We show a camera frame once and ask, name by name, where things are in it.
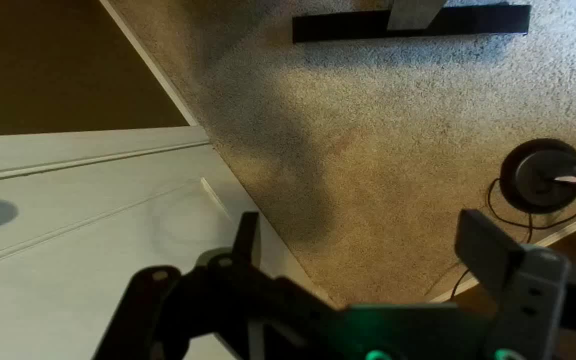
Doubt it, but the grey metal post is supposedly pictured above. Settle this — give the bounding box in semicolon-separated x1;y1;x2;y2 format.
386;0;448;33

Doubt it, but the black flat bar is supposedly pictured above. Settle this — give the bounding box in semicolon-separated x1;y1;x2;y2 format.
291;5;532;47

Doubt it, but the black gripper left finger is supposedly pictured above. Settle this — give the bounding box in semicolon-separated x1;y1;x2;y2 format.
91;211;343;360

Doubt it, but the round black lamp base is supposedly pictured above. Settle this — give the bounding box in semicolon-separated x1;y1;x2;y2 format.
498;137;576;216

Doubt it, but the white baseboard strip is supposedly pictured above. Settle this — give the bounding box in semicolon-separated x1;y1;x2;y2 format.
97;0;201;128
432;203;576;304

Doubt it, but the white panelled door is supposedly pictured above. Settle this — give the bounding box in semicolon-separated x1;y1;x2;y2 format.
0;125;334;360

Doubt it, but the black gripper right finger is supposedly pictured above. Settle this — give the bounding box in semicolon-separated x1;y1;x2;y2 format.
454;209;576;360

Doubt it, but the thin black floor cable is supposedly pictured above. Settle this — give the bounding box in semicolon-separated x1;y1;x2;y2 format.
425;177;576;303

